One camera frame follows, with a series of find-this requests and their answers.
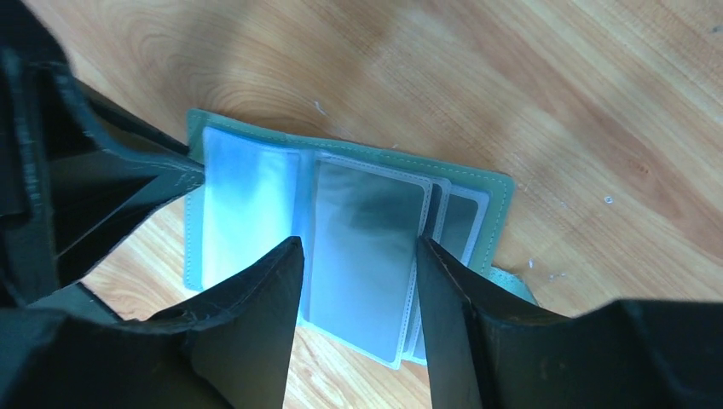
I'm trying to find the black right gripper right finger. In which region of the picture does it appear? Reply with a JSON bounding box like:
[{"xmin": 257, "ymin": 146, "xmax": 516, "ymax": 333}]
[{"xmin": 417, "ymin": 238, "xmax": 722, "ymax": 408}]

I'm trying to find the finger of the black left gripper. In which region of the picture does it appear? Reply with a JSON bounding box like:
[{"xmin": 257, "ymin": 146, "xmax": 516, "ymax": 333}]
[
  {"xmin": 1, "ymin": 75, "xmax": 204, "ymax": 307},
  {"xmin": 1, "ymin": 1, "xmax": 189, "ymax": 170}
]

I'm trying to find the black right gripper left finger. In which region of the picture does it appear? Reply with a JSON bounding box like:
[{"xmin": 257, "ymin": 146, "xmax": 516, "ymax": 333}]
[{"xmin": 1, "ymin": 237, "xmax": 304, "ymax": 408}]

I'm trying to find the teal leather card holder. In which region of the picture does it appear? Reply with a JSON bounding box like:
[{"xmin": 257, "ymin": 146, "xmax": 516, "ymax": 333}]
[{"xmin": 184, "ymin": 109, "xmax": 533, "ymax": 369}]

